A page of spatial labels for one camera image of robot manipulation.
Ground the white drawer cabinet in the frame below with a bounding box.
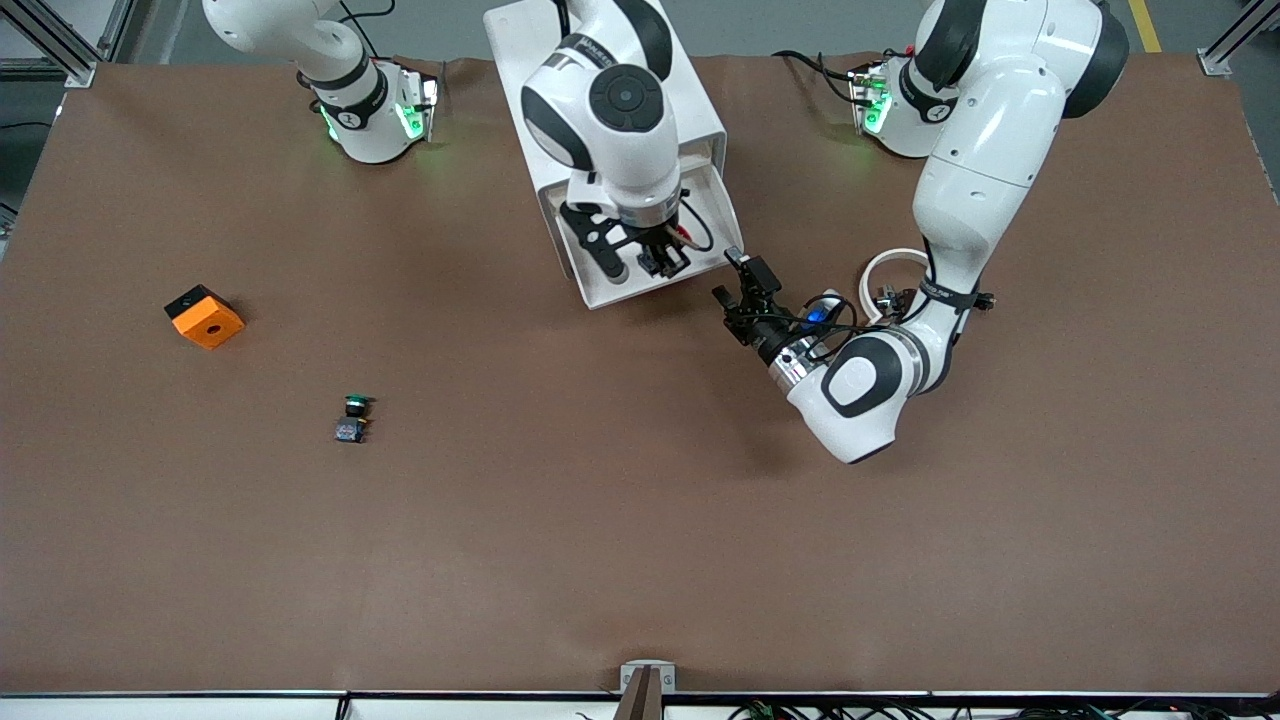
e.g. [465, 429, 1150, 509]
[483, 0, 728, 283]

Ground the green push button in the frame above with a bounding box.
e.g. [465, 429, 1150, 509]
[333, 395, 376, 445]

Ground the white curved plastic part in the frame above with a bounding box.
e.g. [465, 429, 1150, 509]
[860, 247, 936, 329]

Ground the brown table cover mat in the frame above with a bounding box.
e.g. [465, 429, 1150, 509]
[0, 52, 1280, 697]

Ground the orange box with black base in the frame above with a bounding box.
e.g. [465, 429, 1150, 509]
[164, 284, 246, 351]

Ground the black base cable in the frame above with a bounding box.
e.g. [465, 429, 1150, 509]
[772, 48, 866, 106]

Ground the grey metal edge bracket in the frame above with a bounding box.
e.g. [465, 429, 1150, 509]
[619, 660, 678, 696]

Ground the aluminium profile frame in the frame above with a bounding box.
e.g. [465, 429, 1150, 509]
[1197, 0, 1280, 79]
[0, 0, 136, 89]

